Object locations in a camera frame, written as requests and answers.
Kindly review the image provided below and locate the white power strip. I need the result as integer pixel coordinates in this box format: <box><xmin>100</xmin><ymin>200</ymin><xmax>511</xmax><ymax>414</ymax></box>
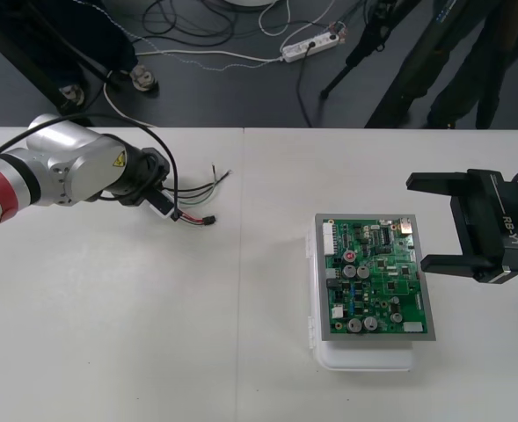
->
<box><xmin>281</xmin><ymin>31</ymin><xmax>342</xmax><ymax>63</ymax></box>

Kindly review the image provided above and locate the milky plastic box with lid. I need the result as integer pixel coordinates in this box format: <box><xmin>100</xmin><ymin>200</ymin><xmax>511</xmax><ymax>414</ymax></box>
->
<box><xmin>305</xmin><ymin>231</ymin><xmax>416</xmax><ymax>374</ymax></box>

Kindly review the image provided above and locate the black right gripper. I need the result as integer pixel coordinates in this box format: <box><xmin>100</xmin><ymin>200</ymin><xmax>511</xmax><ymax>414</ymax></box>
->
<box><xmin>405</xmin><ymin>168</ymin><xmax>518</xmax><ymax>287</ymax></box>

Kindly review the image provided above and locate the slim black tripod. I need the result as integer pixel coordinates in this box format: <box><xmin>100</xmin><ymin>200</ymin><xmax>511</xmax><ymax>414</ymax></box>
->
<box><xmin>319</xmin><ymin>0</ymin><xmax>418</xmax><ymax>100</ymax></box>

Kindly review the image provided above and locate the green circuit board grey frame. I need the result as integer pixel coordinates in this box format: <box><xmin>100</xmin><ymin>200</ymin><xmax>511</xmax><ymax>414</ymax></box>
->
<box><xmin>313</xmin><ymin>213</ymin><xmax>438</xmax><ymax>345</ymax></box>

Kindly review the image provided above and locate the red black green cable bundle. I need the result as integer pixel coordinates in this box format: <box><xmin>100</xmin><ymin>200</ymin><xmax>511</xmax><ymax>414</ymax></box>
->
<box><xmin>164</xmin><ymin>163</ymin><xmax>236</xmax><ymax>228</ymax></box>

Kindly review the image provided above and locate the large black tripod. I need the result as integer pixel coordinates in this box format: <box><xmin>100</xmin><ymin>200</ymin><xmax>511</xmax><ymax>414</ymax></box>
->
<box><xmin>363</xmin><ymin>0</ymin><xmax>518</xmax><ymax>131</ymax></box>

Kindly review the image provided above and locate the white floor cable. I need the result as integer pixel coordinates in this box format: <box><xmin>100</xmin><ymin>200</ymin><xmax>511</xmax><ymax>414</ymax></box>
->
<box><xmin>103</xmin><ymin>47</ymin><xmax>286</xmax><ymax>129</ymax></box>

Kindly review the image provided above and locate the black floor cable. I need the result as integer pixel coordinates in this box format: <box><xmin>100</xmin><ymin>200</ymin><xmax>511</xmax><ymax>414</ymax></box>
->
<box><xmin>295</xmin><ymin>42</ymin><xmax>317</xmax><ymax>129</ymax></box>

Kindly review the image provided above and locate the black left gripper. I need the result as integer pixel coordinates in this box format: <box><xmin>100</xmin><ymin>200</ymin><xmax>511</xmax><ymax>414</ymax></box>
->
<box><xmin>139</xmin><ymin>146</ymin><xmax>172</xmax><ymax>195</ymax></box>

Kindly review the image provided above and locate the black left wrist camera cable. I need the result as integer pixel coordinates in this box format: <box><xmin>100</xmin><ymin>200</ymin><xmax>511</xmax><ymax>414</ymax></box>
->
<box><xmin>0</xmin><ymin>113</ymin><xmax>181</xmax><ymax>219</ymax></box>

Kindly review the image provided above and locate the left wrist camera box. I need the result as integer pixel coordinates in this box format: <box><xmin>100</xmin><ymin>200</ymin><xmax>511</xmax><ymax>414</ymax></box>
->
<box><xmin>146</xmin><ymin>187</ymin><xmax>177</xmax><ymax>221</ymax></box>

